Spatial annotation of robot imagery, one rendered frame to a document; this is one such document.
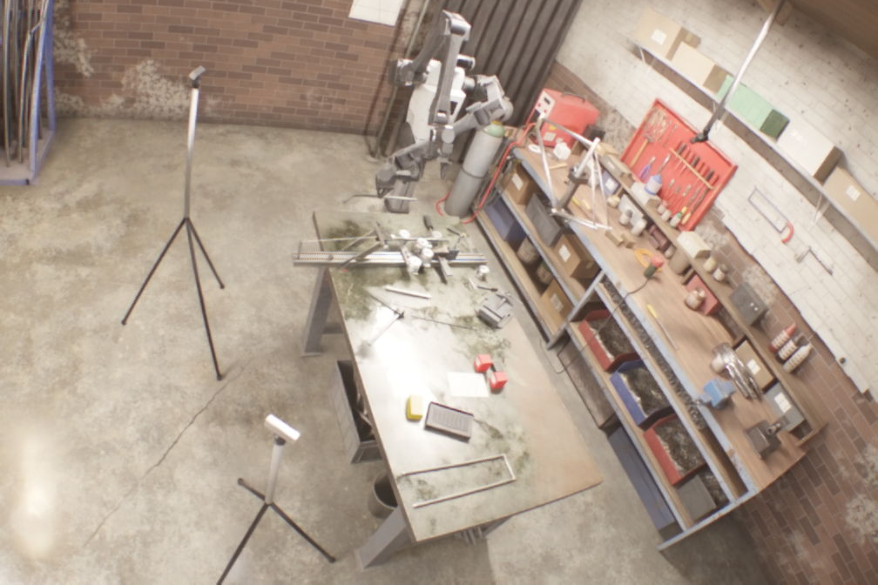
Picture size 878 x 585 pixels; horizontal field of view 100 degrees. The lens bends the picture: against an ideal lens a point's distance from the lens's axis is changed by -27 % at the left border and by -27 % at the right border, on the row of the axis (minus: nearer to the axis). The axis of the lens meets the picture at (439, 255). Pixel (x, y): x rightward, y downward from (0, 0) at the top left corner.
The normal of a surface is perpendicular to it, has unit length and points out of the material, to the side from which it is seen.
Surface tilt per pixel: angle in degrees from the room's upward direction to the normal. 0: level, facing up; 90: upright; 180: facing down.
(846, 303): 90
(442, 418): 0
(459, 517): 0
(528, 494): 0
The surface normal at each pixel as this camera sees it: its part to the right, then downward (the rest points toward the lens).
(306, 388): 0.33, -0.72
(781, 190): -0.88, 0.00
